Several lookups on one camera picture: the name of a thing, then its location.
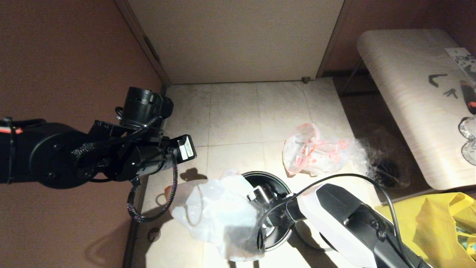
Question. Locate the clear plastic bag dark contents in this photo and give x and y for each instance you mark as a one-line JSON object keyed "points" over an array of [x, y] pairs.
{"points": [[383, 167]]}

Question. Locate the light wood-grain table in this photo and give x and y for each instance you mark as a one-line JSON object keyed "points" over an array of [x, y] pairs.
{"points": [[401, 74]]}

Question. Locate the clear shiny glass item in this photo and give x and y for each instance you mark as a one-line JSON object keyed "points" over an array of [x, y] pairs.
{"points": [[469, 128], [470, 153]]}

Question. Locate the black round trash bin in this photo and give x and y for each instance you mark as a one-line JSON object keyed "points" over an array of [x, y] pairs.
{"points": [[273, 186]]}

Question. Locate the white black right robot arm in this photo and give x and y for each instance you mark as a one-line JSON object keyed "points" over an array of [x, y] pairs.
{"points": [[349, 227]]}

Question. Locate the white patterned paper sheet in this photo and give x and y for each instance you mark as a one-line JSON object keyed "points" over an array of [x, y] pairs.
{"points": [[464, 58]]}

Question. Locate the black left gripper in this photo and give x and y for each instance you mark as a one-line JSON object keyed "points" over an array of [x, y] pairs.
{"points": [[145, 160]]}

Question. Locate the black cylindrical right wrist camera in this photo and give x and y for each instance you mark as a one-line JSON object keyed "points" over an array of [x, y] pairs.
{"points": [[262, 193]]}

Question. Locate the black cylindrical left wrist camera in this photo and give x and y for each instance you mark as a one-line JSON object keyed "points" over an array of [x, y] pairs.
{"points": [[143, 106]]}

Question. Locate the small black hex key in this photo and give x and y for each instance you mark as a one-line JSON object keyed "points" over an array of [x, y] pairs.
{"points": [[451, 93]]}

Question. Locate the black cylindrical wrist camera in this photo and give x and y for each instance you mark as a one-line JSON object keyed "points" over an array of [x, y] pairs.
{"points": [[143, 106], [262, 193]]}

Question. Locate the red-printed plastic bag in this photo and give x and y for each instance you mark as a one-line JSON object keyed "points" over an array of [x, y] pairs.
{"points": [[308, 156]]}

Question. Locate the white door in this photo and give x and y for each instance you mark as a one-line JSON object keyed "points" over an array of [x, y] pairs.
{"points": [[238, 41]]}

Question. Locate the yellow plastic bag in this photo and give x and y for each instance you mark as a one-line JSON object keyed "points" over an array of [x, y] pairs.
{"points": [[438, 227]]}

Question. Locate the teal printed package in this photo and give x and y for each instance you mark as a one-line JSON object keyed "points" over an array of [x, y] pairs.
{"points": [[465, 238]]}

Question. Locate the white trash bag red trim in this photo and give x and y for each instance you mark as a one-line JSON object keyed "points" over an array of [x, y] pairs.
{"points": [[215, 212]]}

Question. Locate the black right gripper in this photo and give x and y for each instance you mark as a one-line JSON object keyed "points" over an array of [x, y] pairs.
{"points": [[279, 217]]}

